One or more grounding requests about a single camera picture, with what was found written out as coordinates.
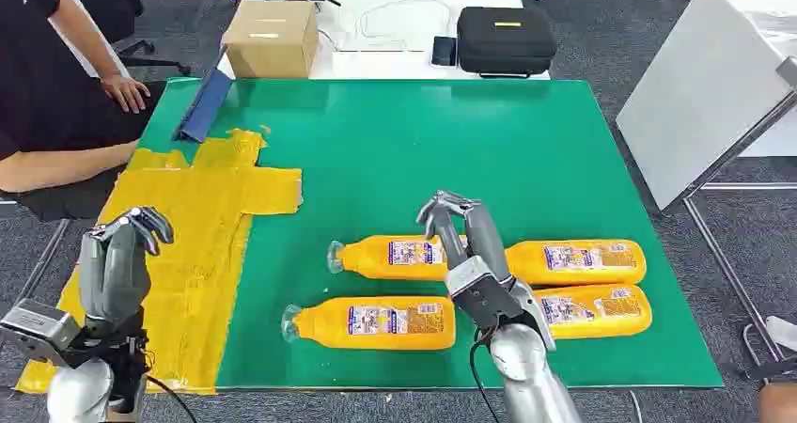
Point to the black smartphone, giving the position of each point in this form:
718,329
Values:
444,51

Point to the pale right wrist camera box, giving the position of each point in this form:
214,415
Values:
482,292

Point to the black zip case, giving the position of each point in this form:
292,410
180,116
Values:
504,40

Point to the green table mat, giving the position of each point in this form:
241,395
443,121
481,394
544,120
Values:
405,158

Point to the white tilted table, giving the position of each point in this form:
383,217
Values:
691,90

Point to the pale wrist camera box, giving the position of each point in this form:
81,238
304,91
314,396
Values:
482,292
34,330

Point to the white desk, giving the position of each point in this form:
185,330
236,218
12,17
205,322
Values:
386,62

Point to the blue flat strip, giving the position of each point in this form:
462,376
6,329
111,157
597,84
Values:
204,106

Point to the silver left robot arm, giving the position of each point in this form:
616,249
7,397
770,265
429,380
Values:
78,392

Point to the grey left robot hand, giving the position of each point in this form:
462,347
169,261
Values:
115,277

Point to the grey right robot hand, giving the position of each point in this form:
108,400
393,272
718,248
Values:
486,239

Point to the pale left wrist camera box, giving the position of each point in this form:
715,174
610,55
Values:
34,330

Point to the grey metal stand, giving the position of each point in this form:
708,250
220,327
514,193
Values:
781,333

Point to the grey metal table frame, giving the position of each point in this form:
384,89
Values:
789,71

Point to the person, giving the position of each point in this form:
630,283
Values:
37,90

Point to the person's hand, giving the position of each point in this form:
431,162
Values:
127,91

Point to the black office chair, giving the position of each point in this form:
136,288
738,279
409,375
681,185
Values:
121,9

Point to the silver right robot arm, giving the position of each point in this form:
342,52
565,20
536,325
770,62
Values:
529,376

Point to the orange drink bottle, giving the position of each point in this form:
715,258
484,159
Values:
373,258
585,263
380,323
604,313

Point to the brown cardboard box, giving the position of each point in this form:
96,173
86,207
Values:
271,40

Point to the person's knee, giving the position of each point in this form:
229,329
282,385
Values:
779,404

